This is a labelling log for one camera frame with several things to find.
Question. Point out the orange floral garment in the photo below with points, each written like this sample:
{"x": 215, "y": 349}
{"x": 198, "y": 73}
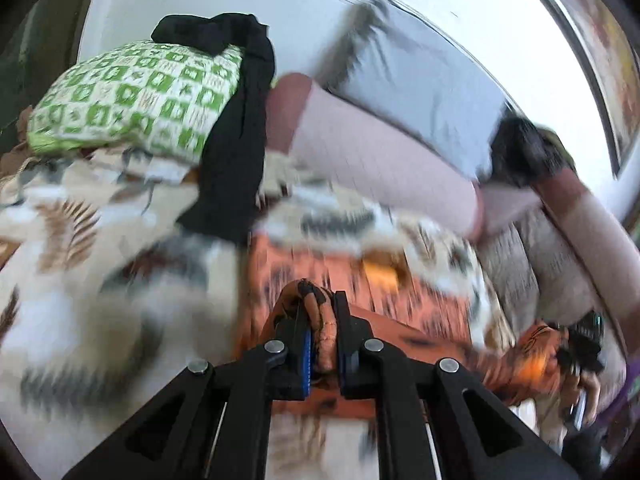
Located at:
{"x": 425, "y": 310}

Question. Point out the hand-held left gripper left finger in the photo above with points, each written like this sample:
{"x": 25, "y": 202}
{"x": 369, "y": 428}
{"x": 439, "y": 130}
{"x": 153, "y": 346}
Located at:
{"x": 305, "y": 360}

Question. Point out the green patterned pillow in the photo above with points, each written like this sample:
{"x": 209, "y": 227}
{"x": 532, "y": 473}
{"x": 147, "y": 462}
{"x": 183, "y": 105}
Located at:
{"x": 130, "y": 95}

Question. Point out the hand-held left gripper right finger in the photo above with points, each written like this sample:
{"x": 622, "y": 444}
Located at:
{"x": 343, "y": 360}

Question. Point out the striped beige cushion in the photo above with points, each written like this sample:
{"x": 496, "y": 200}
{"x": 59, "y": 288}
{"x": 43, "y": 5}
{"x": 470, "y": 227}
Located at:
{"x": 515, "y": 270}

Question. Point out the framed wall picture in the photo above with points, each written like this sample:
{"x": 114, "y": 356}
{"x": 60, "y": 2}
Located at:
{"x": 595, "y": 35}

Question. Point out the grey pillow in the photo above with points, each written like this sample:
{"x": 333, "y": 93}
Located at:
{"x": 420, "y": 80}

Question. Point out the leaf-print fleece blanket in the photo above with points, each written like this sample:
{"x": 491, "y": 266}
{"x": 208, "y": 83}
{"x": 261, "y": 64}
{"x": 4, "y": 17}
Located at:
{"x": 100, "y": 270}

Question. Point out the dark furry cloth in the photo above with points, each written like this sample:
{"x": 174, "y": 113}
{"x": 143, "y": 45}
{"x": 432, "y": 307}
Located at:
{"x": 525, "y": 152}

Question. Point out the person's right hand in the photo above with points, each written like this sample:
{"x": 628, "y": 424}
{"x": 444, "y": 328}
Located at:
{"x": 592, "y": 393}

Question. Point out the black garment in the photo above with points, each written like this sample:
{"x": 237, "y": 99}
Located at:
{"x": 235, "y": 150}

